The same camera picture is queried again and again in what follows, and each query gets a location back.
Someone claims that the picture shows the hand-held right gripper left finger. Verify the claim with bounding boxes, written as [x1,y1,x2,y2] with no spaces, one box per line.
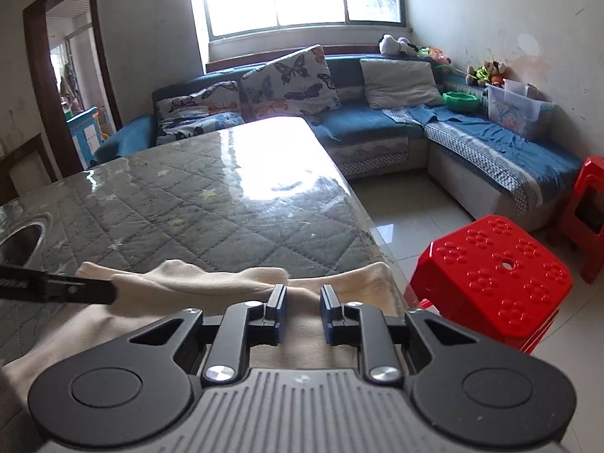
[125,284,288,385]

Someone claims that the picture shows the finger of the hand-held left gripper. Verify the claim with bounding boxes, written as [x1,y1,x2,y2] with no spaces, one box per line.
[0,264,120,306]

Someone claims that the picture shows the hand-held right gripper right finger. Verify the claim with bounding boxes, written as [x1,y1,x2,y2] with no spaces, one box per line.
[319,284,479,384]

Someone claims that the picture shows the cream towel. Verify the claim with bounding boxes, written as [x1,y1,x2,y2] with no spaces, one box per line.
[0,259,407,453]

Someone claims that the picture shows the hanging clothes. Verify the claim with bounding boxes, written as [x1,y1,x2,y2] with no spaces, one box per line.
[59,63,79,100]

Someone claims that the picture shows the round black induction cooktop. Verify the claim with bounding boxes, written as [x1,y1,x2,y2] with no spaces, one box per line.
[0,214,52,265]

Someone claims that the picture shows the blue white box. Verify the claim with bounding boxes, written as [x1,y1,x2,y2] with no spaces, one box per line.
[66,106,102,168]

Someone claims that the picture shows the red plastic stool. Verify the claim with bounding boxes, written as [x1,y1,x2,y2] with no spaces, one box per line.
[559,156,604,285]
[410,214,574,354]

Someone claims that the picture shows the blue corner sofa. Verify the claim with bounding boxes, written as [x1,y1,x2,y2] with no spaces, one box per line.
[92,52,583,232]

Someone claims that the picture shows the bluish butterfly print pillow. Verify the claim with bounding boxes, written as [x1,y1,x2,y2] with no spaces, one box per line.
[156,111,246,147]

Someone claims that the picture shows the blue sofa throw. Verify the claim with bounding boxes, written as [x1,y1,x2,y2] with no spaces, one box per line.
[406,103,582,185]

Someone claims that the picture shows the grey pillow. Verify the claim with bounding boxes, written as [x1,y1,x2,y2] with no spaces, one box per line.
[360,58,444,110]

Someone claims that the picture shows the green bowl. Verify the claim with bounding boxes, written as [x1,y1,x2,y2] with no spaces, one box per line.
[442,91,479,113]

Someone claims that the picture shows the panda plush toy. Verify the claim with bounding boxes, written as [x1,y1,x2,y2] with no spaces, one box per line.
[379,34,416,56]

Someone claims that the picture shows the clear plastic storage box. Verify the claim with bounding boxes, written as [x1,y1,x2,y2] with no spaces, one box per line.
[486,80,555,140]

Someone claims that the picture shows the pink and green toy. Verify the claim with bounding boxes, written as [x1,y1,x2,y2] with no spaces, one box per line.
[415,46,451,66]

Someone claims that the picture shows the group of small plush toys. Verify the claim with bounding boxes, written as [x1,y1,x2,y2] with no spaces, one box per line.
[466,60,509,88]

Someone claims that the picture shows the dark wooden door frame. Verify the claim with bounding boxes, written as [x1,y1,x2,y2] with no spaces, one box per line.
[23,0,119,171]

